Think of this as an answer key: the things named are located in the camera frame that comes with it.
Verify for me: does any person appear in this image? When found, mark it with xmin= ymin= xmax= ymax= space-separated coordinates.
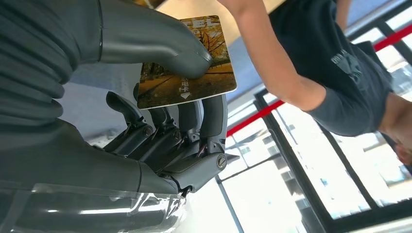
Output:
xmin=217 ymin=0 xmax=412 ymax=176

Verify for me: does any red window stripe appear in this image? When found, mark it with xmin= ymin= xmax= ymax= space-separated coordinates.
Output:
xmin=226 ymin=24 xmax=412 ymax=138

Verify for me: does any black window frame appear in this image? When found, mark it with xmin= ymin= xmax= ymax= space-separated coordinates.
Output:
xmin=215 ymin=0 xmax=412 ymax=233

